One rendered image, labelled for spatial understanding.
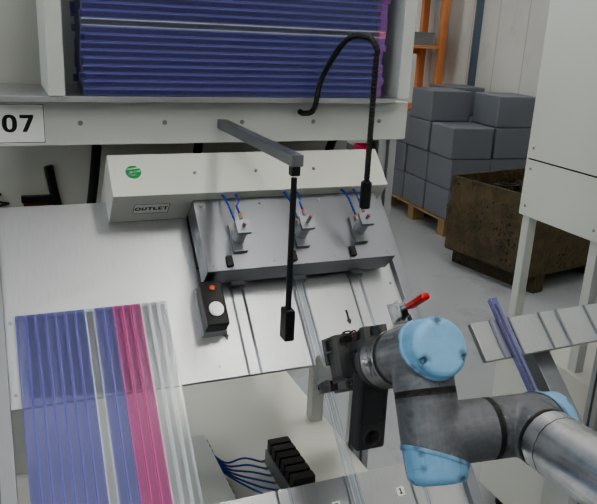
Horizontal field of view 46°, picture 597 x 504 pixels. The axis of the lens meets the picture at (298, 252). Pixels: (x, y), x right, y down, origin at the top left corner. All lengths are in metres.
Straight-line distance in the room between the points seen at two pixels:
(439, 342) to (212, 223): 0.48
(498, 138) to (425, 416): 4.86
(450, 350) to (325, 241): 0.43
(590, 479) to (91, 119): 0.85
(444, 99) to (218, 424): 4.39
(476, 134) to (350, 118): 4.24
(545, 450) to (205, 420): 1.01
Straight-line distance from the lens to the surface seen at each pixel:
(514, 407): 0.91
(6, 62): 1.31
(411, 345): 0.83
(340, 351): 1.02
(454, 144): 5.44
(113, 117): 1.17
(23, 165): 1.34
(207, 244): 1.14
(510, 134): 5.69
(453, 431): 0.86
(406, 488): 1.18
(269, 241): 1.17
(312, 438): 1.65
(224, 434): 1.66
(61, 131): 1.17
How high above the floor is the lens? 1.51
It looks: 18 degrees down
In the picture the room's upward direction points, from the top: 3 degrees clockwise
